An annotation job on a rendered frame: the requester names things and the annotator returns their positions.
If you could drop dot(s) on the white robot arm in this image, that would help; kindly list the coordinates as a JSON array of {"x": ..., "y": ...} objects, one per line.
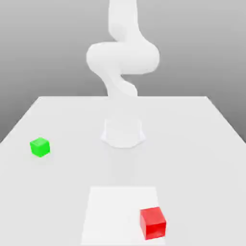
[{"x": 123, "y": 57}]

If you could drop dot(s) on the small green cube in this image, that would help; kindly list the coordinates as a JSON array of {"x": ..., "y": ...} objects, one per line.
[{"x": 39, "y": 147}]

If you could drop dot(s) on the small red cube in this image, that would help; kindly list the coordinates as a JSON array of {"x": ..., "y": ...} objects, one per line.
[{"x": 153, "y": 223}]

